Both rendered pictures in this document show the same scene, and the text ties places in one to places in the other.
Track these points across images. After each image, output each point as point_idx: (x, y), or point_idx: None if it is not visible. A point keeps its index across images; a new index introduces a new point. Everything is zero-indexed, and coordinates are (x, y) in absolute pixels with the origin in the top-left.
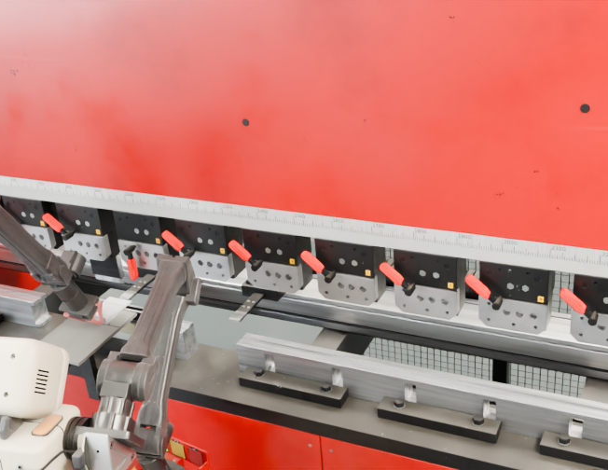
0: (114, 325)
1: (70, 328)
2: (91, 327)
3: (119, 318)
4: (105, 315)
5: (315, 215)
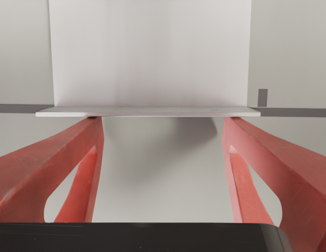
0: (308, 109)
1: (55, 215)
2: (178, 169)
3: (295, 20)
4: (183, 25)
5: None
